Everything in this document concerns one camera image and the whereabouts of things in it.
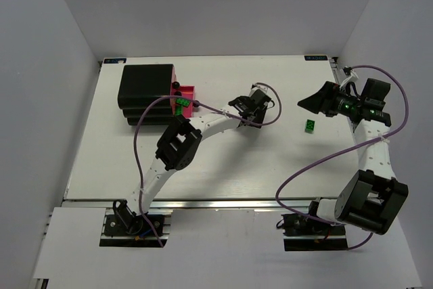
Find green upturned lego brick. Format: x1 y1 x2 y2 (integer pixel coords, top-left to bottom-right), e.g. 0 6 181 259
304 119 315 133

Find long green lego brick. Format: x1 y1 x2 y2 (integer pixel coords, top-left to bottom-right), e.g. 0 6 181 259
174 98 190 116

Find black pink drawer cabinet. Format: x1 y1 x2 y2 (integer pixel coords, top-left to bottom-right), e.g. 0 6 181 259
117 64 182 126

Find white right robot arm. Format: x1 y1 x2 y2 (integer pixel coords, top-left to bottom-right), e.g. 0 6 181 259
298 79 409 235

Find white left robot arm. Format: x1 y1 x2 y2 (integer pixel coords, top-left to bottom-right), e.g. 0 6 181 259
113 83 276 236

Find right blue corner label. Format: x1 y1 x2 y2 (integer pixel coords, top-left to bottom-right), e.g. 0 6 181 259
304 55 328 61

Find blue corner label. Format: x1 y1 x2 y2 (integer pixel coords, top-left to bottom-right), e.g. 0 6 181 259
103 58 127 64
304 55 328 61

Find left blue corner label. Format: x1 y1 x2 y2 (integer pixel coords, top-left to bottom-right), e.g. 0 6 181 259
103 58 127 64

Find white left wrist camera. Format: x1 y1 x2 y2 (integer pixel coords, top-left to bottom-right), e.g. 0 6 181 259
250 83 269 95

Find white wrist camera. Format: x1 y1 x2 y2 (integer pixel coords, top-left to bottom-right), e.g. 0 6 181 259
341 66 359 84
250 83 269 95

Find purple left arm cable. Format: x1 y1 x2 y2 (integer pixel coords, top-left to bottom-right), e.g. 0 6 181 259
133 82 283 248

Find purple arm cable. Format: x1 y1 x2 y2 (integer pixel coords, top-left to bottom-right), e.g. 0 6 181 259
275 64 411 252
133 82 283 248

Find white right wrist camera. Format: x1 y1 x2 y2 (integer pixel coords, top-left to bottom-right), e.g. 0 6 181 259
341 66 359 84

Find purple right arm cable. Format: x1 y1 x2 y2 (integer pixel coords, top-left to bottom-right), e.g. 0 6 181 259
275 64 411 252

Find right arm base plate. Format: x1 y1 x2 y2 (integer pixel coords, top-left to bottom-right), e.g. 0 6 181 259
275 214 348 252

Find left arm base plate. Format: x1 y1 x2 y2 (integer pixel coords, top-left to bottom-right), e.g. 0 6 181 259
99 209 171 248

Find aluminium table frame rail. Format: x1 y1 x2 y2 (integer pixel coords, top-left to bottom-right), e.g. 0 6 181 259
60 57 385 212

